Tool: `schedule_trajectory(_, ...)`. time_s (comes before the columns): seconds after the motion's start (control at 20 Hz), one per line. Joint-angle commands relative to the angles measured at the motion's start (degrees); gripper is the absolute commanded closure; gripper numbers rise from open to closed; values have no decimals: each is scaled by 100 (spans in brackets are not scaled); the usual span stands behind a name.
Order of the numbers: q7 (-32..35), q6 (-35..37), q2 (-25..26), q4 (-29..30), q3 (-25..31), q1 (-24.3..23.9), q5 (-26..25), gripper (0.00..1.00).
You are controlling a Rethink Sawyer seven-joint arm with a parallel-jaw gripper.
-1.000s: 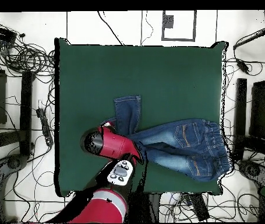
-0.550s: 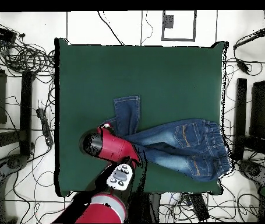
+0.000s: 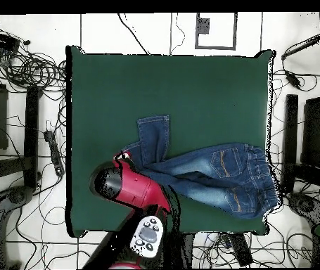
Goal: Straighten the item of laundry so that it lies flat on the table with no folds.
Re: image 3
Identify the black power adapter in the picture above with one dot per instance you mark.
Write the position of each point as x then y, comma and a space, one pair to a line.
292, 78

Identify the black electronics box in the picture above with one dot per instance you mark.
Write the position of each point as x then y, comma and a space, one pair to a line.
0, 39

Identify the black power strip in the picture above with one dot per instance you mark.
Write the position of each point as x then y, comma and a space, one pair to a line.
55, 154

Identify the black stand bar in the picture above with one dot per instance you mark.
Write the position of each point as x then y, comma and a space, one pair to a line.
32, 135
290, 135

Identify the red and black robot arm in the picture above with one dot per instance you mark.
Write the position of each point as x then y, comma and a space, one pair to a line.
137, 185

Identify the dark grey square plate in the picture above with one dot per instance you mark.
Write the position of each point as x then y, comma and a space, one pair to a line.
203, 26

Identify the dark green table cloth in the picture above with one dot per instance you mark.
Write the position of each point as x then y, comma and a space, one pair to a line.
114, 98

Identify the black floor box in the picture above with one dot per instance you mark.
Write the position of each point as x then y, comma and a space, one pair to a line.
241, 250

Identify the blue denim jeans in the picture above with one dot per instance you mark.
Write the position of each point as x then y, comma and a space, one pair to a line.
210, 174

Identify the grey square floor frame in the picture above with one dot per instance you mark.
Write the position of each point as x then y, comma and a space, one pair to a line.
235, 31

